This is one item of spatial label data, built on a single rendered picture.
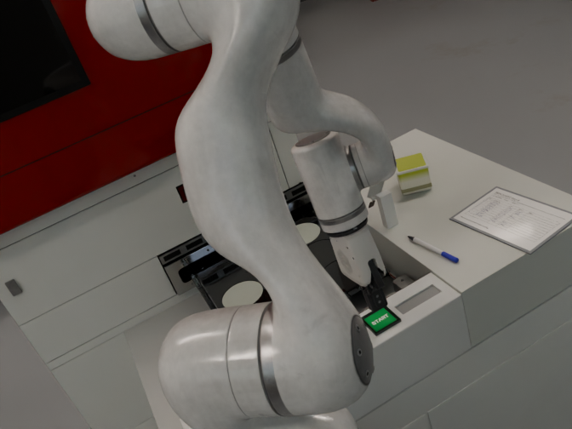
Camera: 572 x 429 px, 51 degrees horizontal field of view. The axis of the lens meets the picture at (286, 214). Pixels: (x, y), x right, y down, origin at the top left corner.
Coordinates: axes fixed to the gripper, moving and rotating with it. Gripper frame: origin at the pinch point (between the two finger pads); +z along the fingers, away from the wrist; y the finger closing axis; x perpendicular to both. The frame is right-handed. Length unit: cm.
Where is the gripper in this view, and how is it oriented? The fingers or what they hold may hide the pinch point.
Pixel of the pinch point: (375, 298)
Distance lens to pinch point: 111.1
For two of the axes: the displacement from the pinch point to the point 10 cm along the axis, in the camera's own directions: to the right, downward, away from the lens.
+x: 8.6, -4.5, 2.3
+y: 3.4, 1.9, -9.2
